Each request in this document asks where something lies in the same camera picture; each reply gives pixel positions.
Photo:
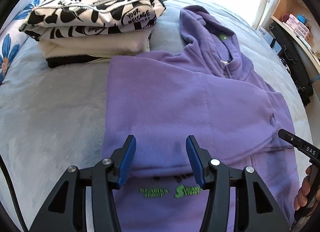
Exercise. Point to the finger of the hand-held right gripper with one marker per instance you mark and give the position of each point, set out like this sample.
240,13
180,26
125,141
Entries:
288,138

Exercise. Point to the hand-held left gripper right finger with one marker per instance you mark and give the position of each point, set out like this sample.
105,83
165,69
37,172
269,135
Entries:
196,161

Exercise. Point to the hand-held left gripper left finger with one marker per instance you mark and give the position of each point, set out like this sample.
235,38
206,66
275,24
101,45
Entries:
126,161

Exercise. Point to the purple zip hoodie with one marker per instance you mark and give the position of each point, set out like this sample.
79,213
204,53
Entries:
175,96

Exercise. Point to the person's right hand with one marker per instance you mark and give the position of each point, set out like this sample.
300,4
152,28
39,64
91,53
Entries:
303,192

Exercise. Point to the zebra print cloth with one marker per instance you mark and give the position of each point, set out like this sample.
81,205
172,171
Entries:
285,64

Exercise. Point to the long black case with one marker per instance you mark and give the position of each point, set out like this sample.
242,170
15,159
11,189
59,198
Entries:
292,56

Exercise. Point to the white blue carton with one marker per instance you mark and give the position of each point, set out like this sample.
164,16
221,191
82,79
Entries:
268,39

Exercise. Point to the pink drawer organizer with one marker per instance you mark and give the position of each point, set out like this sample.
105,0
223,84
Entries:
298,28

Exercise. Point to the cream folded garment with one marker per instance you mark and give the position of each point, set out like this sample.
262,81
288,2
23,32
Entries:
100,46

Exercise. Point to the blue box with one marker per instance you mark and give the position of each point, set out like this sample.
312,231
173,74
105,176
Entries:
301,18

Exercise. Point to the wooden shelf unit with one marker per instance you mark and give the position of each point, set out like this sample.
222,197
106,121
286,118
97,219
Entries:
287,1

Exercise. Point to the black white printed folded garment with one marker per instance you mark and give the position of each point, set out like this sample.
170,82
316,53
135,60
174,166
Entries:
87,9

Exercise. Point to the blue floral pillow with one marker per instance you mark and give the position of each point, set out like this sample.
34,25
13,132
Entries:
10,54

